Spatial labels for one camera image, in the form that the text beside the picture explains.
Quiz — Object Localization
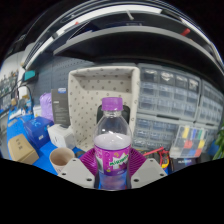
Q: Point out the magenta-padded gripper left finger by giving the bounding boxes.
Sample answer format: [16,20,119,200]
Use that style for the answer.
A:
[58,148,98,190]

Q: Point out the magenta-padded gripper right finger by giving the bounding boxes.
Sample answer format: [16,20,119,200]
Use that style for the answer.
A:
[128,148,168,190]

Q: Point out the clear bottle with purple cap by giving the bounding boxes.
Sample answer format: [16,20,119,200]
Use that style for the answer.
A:
[92,96,133,191]

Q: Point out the yellow multimeter with red leads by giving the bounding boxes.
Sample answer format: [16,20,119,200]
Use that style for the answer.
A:
[143,146,171,169]

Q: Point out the beige mug with grey dashes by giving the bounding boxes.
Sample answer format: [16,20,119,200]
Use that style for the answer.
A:
[49,146,76,176]

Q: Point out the black box with white label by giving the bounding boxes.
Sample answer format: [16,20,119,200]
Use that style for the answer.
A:
[171,156,198,168]

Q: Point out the white carton box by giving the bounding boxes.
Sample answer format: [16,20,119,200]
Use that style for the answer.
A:
[47,123,77,150]

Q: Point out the grey small-parts drawer cabinet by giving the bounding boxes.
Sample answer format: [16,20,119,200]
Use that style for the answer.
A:
[137,63,202,118]
[196,81,224,128]
[132,113,208,151]

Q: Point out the clear organizer box, coloured parts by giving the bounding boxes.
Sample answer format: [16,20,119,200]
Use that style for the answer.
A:
[169,124,207,159]

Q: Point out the blue carton box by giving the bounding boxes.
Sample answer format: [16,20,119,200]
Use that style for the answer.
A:
[22,116,55,150]

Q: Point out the brown cardboard box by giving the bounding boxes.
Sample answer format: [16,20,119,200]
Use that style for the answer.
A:
[7,133,40,166]

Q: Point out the dark grey flat box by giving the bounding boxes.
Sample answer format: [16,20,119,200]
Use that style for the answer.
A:
[50,87,72,127]

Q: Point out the purple plastic bag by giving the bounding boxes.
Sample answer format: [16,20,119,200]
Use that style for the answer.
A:
[39,92,55,123]

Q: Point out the beige polka dot fabric bin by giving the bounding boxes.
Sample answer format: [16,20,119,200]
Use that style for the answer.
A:
[67,65,141,153]

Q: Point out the dark metal shelf unit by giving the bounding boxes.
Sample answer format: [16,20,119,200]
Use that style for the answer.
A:
[21,4,224,81]

